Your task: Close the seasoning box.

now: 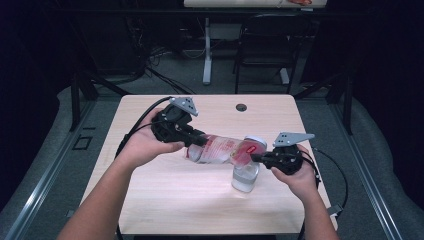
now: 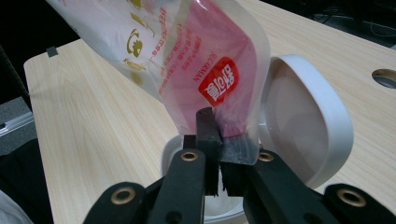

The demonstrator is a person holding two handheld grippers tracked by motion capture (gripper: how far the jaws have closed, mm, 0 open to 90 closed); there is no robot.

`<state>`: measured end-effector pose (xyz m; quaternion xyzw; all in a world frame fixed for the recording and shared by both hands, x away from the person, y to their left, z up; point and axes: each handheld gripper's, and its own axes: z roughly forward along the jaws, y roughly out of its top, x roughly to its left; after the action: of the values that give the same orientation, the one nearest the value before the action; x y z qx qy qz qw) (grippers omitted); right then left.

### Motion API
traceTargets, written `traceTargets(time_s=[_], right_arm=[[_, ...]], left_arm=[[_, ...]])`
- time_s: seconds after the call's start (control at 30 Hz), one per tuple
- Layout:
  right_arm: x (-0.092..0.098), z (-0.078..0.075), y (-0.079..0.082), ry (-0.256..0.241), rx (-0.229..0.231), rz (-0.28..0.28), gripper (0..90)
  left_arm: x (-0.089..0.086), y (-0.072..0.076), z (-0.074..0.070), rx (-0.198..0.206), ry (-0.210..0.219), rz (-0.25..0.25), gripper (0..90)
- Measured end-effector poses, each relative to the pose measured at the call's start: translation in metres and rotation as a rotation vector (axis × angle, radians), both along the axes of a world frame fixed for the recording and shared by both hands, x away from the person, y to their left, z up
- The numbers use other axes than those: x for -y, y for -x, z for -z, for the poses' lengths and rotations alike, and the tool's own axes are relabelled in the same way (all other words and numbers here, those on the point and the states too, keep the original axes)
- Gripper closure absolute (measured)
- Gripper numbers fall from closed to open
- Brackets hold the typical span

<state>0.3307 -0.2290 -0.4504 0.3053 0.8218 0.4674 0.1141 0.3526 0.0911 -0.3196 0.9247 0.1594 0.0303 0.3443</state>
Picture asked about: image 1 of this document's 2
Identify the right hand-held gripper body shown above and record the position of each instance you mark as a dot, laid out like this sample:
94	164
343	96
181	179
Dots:
288	160

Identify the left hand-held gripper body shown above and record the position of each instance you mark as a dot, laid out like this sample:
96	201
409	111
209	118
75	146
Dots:
170	128

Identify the pink refill pouch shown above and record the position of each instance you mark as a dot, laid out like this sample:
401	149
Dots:
220	150

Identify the white container with lid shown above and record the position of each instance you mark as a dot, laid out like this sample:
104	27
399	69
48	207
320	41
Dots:
245	180

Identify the person's right hand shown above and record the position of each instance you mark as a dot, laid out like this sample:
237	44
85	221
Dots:
303	181

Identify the person's left hand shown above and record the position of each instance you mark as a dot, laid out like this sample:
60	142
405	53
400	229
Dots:
143	146

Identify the black table grommet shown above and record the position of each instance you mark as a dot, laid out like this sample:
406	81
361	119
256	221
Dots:
241	107

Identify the grey table clamp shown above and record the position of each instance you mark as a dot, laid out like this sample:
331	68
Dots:
334	210
70	213

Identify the white desk leg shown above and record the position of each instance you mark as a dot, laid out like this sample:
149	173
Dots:
284	76
207	60

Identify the black metal stand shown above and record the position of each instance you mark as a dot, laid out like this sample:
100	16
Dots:
75	100
347	106

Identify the grey box under desk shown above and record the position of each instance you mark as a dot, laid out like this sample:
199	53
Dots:
226	31

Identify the black folding chair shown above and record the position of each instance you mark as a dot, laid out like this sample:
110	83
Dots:
270	43

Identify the light wooden desk top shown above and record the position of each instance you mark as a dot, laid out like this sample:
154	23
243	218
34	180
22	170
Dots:
233	3

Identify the orange item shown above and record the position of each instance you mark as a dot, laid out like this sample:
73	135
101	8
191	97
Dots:
300	2

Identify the aluminium floor rail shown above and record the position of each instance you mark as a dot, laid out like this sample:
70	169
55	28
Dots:
43	180
366	180

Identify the black floor socket frame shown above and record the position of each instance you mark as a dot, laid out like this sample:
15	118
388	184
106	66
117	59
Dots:
82	142

